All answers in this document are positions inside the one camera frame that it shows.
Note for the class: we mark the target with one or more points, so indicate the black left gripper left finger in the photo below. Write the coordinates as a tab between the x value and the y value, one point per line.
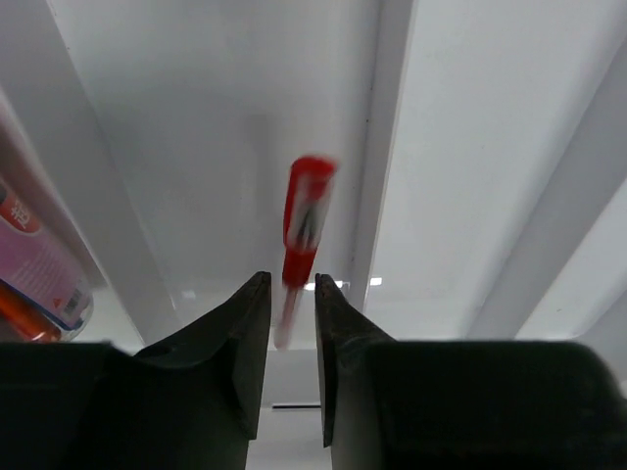
189	401

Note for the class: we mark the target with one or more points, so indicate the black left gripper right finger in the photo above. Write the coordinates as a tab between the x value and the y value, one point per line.
391	404

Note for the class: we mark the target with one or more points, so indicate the pink cap clear tube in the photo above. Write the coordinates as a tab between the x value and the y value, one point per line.
45	295

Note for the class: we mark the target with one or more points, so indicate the red gel pen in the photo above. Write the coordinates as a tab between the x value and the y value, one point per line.
309	190

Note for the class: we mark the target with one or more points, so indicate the white divided plastic tray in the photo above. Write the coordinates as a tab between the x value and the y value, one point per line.
481	190

